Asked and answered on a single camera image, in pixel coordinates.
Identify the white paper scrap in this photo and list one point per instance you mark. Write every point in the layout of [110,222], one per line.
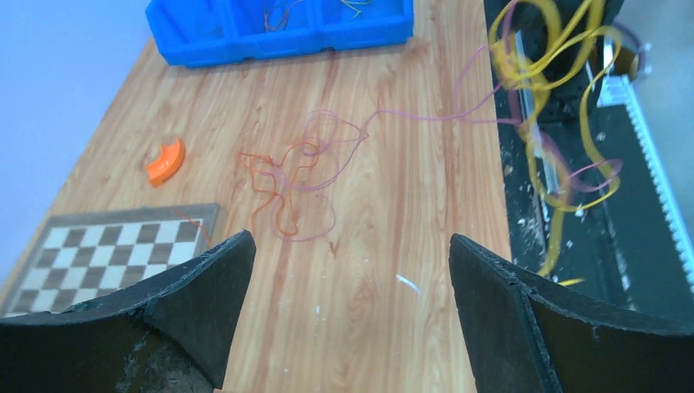
[408,283]

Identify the blue three-compartment bin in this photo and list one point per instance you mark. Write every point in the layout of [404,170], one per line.
[198,34]

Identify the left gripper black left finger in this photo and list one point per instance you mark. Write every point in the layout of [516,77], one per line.
[171,332]

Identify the wooden chessboard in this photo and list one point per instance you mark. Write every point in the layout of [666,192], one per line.
[79,257]

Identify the aluminium frame rail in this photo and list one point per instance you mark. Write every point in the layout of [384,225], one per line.
[619,90]

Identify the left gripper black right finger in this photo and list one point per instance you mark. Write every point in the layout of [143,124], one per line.
[524,333]

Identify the orange curved plastic piece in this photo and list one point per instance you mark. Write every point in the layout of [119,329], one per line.
[167,163]

